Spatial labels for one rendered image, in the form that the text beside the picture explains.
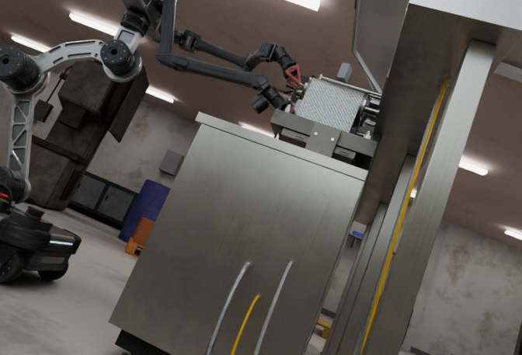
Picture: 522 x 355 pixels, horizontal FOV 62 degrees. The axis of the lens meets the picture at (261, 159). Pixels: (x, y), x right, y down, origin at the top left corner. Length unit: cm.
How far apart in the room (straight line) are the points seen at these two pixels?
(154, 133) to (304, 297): 982
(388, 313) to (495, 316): 1039
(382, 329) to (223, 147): 90
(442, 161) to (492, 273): 1031
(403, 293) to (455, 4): 64
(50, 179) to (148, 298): 520
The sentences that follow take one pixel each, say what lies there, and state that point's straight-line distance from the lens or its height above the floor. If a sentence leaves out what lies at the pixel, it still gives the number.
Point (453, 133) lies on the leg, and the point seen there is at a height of 90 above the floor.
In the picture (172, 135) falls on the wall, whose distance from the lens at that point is 1097.
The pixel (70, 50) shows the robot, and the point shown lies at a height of 109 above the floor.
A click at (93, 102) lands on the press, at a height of 164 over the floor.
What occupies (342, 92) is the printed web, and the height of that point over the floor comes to 127.
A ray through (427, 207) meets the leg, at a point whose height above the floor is 72.
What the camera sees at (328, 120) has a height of 112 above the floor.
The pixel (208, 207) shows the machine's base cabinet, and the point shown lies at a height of 58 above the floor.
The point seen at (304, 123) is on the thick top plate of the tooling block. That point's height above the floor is 101.
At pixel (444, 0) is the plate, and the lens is 113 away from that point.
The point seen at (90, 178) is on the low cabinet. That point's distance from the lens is 913.
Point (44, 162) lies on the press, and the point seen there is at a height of 57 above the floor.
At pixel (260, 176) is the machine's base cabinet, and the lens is 153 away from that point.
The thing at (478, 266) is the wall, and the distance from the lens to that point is 1118.
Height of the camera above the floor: 48
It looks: 12 degrees up
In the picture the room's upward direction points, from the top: 23 degrees clockwise
